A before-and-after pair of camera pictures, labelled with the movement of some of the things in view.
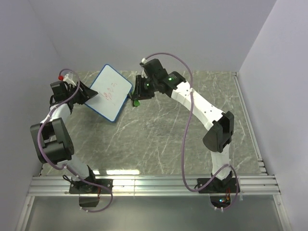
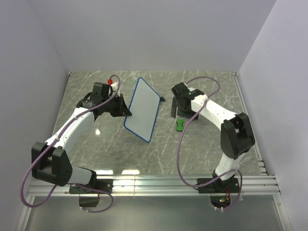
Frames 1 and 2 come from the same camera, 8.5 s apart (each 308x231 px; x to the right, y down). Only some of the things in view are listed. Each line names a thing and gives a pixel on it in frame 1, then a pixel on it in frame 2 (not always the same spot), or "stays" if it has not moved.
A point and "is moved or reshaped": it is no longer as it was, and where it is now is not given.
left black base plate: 88,188 stays
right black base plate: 227,186 stays
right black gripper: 139,93 to 176,103
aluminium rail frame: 264,184 stays
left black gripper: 86,94 to 122,110
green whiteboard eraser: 136,103 to 179,124
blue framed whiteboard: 113,89 is moved or reshaped
